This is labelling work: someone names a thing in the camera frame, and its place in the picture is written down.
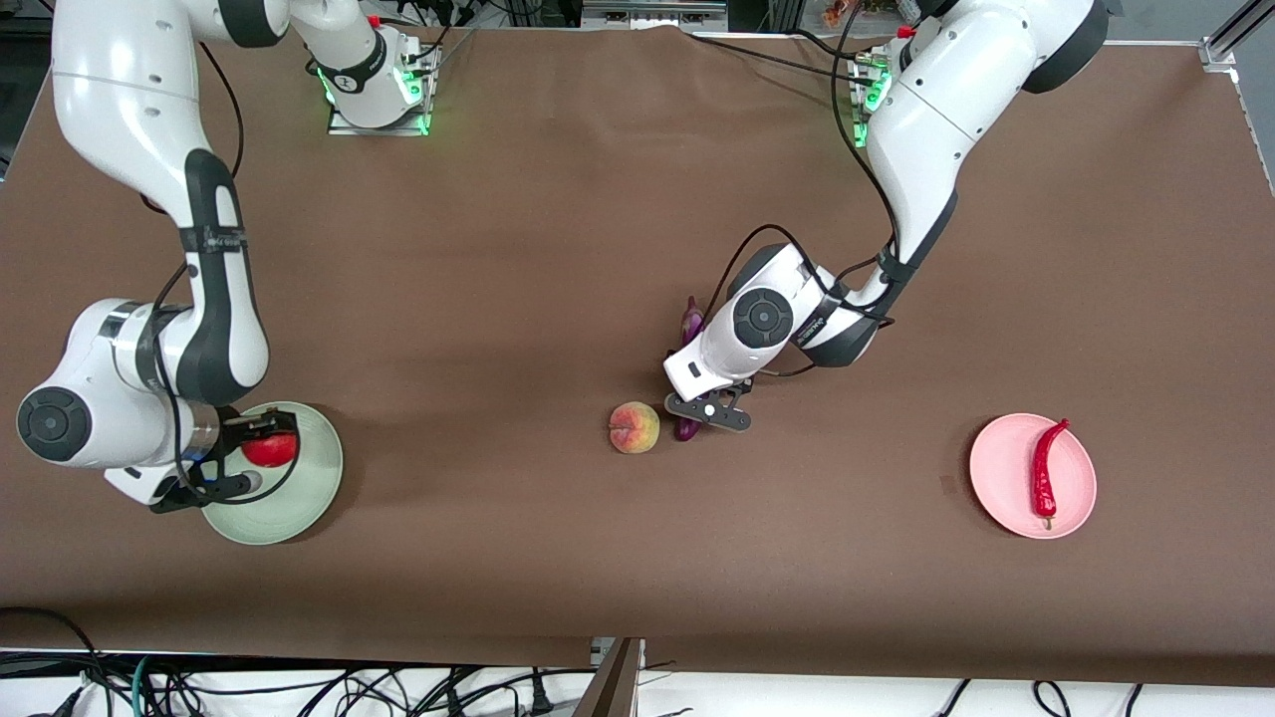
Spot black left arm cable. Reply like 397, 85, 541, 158
707, 0, 902, 379

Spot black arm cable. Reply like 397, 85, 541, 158
139, 40, 305, 509
707, 0, 902, 379

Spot orange background clutter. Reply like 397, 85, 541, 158
822, 0, 897, 26

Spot yellow-pink peach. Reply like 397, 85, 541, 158
609, 401, 660, 455

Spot grey table frame post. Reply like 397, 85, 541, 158
573, 637, 646, 717

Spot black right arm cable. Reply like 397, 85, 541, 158
139, 40, 305, 509

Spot black cable across table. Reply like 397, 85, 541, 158
687, 33, 868, 86

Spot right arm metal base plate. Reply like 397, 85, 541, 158
327, 45, 441, 137

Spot red chili pepper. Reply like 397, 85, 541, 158
1032, 418, 1071, 530

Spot red pomegranate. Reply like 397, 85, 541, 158
242, 430, 300, 469

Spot grey background device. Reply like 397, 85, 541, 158
583, 0, 728, 31

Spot pink round plate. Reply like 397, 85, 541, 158
969, 413, 1098, 541

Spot aluminium frame profile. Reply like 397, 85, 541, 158
1200, 0, 1275, 71

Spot long purple eggplant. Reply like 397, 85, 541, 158
673, 297, 704, 443

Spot brown table cover mat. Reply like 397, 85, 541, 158
0, 18, 1275, 688

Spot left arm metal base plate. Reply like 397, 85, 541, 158
847, 50, 893, 148

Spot green round plate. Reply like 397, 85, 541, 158
199, 401, 344, 546

